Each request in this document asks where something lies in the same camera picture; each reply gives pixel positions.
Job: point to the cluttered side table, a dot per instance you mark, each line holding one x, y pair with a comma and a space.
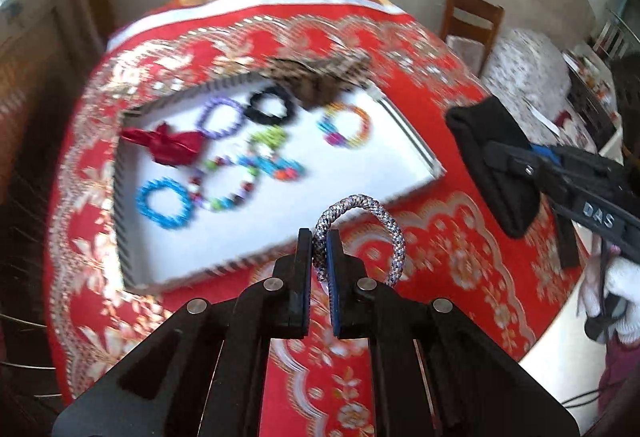
595, 92

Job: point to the brown fluffy scrunchie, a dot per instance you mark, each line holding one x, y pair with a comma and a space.
320, 82

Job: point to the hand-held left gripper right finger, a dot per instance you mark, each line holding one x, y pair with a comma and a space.
334, 297

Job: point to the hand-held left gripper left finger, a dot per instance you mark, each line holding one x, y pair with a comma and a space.
301, 277

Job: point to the black scrunchie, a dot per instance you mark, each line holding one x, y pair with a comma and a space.
260, 109

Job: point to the table with white floral cloth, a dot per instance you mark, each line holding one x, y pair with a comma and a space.
525, 67

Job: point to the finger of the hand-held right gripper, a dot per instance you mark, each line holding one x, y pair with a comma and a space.
546, 153
515, 164

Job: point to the red gold floral tablecloth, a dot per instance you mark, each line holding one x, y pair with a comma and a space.
450, 267

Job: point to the red bow hair clip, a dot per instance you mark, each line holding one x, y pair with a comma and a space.
170, 147

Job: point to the wooden chair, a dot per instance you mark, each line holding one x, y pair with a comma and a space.
475, 17

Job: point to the white shallow tray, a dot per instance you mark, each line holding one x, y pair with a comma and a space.
320, 217

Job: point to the person's purple clothing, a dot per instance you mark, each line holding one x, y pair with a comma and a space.
622, 377

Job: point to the person's right hand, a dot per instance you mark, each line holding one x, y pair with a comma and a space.
625, 287

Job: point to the black velvet pouch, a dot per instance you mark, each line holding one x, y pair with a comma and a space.
495, 117

